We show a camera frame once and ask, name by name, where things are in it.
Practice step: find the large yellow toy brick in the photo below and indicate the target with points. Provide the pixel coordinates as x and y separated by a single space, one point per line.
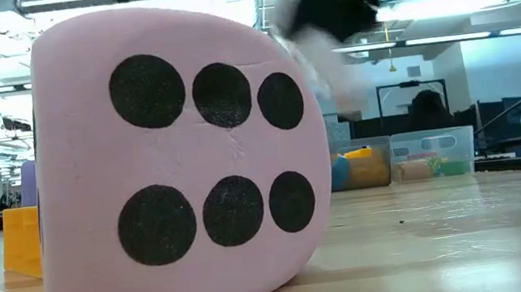
360 153

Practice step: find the blue figure toy brick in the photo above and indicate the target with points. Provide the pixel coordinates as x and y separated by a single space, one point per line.
340 173

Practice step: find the pink foam die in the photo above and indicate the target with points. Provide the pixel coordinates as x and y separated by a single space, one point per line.
91 163

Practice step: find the orange-yellow toy brick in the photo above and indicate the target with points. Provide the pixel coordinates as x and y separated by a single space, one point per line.
370 174

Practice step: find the brown toy brick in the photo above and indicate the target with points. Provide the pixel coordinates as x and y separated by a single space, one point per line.
412 171

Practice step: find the purple foam die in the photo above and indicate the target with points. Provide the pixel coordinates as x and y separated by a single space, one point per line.
28 184

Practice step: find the person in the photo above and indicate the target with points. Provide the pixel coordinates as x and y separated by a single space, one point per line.
429 108

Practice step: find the dark grey translucent bin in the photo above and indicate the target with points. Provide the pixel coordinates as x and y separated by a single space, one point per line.
371 141

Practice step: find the clear plastic bin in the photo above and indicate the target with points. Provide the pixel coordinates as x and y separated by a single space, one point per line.
441 142

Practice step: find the black computer monitor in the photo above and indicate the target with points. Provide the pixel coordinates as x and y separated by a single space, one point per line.
489 121

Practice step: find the light yellow hollow brick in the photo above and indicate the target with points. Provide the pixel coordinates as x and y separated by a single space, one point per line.
20 238

